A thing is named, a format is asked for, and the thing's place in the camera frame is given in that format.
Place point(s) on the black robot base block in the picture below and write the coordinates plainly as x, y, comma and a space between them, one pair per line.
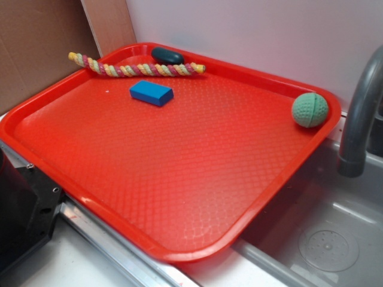
30, 202

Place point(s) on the red plastic tray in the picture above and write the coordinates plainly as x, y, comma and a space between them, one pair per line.
181, 181

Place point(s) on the blue rectangular block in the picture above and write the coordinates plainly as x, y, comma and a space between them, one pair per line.
151, 93

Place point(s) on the dark green oval stone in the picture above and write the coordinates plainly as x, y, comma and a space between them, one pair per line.
167, 57

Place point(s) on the green dimpled ball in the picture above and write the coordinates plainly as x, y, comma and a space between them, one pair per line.
309, 110

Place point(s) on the grey toy sink basin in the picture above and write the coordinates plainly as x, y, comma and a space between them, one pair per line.
321, 229

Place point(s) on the grey toy faucet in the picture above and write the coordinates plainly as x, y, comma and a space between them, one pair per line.
362, 131

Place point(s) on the brown cardboard panel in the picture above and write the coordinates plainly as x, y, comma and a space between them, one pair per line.
36, 37

